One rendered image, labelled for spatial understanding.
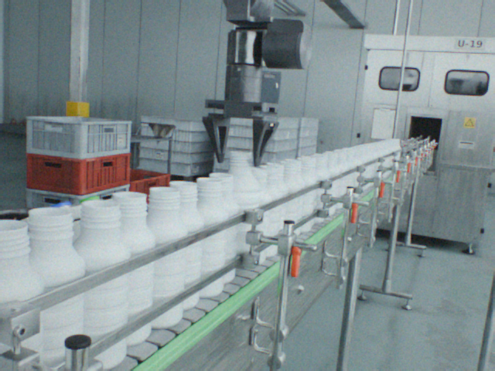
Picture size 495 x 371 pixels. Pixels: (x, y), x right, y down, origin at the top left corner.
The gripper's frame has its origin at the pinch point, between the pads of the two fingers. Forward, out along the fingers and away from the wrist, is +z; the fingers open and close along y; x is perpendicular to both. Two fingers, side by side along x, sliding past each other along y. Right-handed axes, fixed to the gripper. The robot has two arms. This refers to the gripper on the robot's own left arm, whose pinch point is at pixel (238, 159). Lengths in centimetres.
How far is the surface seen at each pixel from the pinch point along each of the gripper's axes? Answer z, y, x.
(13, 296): 7.1, -3.4, 47.8
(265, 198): 6.5, -3.2, -5.0
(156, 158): 72, 417, -627
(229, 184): 3.1, -1.6, 6.7
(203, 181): 2.1, -0.7, 13.4
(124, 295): 11.1, -3.6, 34.6
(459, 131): -5, -31, -465
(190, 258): 11.4, -2.3, 18.8
